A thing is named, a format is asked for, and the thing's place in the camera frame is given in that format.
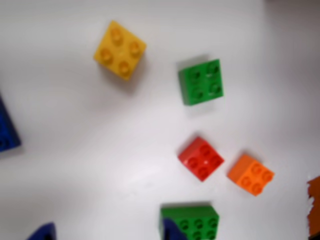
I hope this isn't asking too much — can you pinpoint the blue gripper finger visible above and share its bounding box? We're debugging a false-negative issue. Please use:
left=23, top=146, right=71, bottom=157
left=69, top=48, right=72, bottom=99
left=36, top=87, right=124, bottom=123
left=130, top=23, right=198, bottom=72
left=26, top=221, right=56, bottom=240
left=161, top=216, right=188, bottom=240

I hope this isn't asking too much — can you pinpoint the green 2x2 toy block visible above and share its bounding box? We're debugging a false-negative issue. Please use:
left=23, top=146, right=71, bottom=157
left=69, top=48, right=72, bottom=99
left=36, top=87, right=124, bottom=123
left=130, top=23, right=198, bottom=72
left=177, top=58, right=225, bottom=106

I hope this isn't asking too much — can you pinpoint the green 2x4 toy block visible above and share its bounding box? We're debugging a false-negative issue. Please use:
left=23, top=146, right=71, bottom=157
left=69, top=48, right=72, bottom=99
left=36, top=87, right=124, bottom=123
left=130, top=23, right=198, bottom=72
left=159, top=203, right=220, bottom=240

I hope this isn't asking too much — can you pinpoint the red 2x2 toy block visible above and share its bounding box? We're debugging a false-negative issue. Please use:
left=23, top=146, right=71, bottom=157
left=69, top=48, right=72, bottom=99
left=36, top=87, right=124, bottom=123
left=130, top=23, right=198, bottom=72
left=177, top=136, right=225, bottom=183

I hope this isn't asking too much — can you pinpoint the orange 2x2 toy block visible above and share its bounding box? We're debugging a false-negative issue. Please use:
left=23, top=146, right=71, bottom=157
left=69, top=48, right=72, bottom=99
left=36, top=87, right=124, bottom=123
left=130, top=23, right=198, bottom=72
left=226, top=153, right=275, bottom=197

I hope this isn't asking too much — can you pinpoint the yellow 2x2 toy block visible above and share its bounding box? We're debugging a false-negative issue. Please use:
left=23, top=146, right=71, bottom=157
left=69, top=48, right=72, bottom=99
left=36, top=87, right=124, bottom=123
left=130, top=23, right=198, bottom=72
left=93, top=20, right=148, bottom=81

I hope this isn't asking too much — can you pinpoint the blue 8x8 base plate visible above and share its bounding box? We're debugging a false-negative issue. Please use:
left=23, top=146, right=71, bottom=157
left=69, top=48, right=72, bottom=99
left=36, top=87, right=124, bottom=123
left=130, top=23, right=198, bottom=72
left=0, top=93, right=22, bottom=153

